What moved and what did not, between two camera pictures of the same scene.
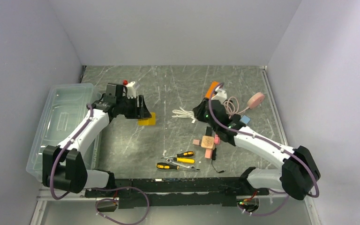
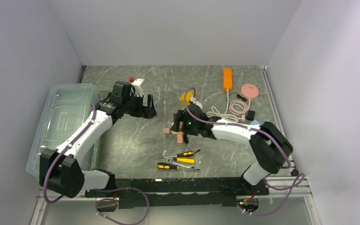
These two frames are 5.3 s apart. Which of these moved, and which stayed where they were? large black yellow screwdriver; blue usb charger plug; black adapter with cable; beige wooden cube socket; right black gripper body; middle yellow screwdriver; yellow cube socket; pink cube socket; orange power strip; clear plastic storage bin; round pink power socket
Moved: right black gripper body; blue usb charger plug; yellow cube socket; round pink power socket; orange power strip; beige wooden cube socket; pink cube socket; black adapter with cable
Stayed: middle yellow screwdriver; clear plastic storage bin; large black yellow screwdriver
